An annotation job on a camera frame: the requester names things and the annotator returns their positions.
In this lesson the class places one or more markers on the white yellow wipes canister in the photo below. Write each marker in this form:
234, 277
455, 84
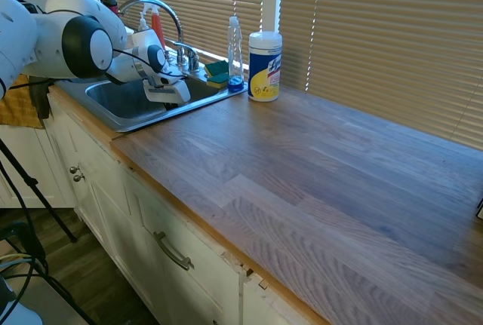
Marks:
265, 68

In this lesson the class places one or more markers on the black red bottle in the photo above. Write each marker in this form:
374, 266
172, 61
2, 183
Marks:
108, 0

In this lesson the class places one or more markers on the red spray bottle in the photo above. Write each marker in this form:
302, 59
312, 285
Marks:
158, 29

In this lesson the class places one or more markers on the round metal cabinet knob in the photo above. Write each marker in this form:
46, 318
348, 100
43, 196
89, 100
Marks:
74, 169
79, 178

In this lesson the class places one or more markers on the clear dish soap bottle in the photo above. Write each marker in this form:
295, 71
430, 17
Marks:
234, 57

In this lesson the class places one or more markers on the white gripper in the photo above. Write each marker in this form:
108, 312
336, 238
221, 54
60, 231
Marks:
166, 91

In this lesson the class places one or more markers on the wide tan window blind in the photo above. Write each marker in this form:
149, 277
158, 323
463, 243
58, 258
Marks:
385, 38
196, 4

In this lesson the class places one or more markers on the stainless steel double sink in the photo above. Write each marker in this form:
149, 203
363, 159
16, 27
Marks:
124, 110

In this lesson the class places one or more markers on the black tripod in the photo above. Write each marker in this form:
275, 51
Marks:
34, 185

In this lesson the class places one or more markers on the yellow green sponge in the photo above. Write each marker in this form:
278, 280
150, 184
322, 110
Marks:
218, 80
217, 68

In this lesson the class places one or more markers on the dark cloth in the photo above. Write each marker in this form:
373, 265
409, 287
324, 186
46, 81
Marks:
41, 99

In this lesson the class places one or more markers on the yellow towel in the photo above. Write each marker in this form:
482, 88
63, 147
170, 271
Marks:
17, 106

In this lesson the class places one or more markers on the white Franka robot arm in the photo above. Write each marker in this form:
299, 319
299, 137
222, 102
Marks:
64, 38

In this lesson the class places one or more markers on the chrome gooseneck faucet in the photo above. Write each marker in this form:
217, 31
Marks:
151, 0

